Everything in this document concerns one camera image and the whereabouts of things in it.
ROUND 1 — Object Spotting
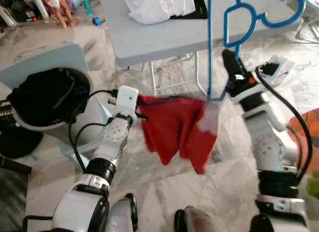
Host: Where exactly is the green garment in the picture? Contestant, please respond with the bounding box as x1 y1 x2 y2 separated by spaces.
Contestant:
307 170 319 200

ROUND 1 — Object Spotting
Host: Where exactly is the dark brown wooden table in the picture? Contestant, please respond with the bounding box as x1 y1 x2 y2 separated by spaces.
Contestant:
0 155 32 232

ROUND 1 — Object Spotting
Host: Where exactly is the silver left robot leg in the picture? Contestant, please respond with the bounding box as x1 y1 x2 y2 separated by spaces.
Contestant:
107 192 138 232

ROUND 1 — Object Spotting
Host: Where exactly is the silver right robot leg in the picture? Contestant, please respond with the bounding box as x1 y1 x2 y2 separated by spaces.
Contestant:
174 206 215 232

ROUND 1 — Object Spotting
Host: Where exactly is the light blue basket lid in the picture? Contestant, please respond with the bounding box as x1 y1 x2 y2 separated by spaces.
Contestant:
0 42 90 90

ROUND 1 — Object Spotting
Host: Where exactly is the child in orange shirt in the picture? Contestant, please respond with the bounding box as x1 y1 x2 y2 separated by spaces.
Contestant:
40 0 80 29

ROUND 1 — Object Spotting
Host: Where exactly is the black clothes pile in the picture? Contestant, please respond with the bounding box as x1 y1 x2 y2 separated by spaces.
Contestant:
7 70 88 128

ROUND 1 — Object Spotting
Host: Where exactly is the teal bottle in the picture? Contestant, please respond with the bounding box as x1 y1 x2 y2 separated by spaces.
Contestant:
82 0 94 16

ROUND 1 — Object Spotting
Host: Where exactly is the silver robot leg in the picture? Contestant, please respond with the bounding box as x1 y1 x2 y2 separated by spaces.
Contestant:
107 192 138 232
174 206 215 232

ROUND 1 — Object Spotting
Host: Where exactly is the orange cartoon print garment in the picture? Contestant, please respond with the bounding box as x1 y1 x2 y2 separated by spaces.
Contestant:
288 108 319 175

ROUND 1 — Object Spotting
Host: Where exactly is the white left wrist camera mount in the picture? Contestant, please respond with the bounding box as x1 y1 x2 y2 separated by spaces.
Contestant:
116 86 139 118

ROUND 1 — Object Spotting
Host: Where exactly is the blue plastic clothes hanger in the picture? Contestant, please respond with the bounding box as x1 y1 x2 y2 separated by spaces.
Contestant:
206 0 306 102

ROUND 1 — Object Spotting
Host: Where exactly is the red garment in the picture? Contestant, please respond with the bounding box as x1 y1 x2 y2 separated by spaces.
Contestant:
137 95 220 175

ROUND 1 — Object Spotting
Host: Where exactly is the grey folding table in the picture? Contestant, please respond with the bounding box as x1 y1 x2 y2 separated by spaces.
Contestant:
98 0 300 98

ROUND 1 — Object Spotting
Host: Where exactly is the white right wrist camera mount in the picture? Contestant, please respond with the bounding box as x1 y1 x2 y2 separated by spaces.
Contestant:
230 55 295 102

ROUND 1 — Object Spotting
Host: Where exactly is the black standing fan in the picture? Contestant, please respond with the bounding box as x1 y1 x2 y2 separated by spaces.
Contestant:
0 127 44 160

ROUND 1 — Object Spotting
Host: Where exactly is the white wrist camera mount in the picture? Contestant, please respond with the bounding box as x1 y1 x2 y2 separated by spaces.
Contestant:
230 55 295 102
116 86 139 118

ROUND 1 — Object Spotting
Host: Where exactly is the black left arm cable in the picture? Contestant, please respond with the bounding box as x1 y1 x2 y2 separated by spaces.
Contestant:
70 90 120 173

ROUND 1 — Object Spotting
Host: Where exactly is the light blue laundry basket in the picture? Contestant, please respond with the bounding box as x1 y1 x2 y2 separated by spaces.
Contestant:
7 66 114 169

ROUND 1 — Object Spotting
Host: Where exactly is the white cloth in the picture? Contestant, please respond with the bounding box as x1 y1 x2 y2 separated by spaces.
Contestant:
121 0 196 24

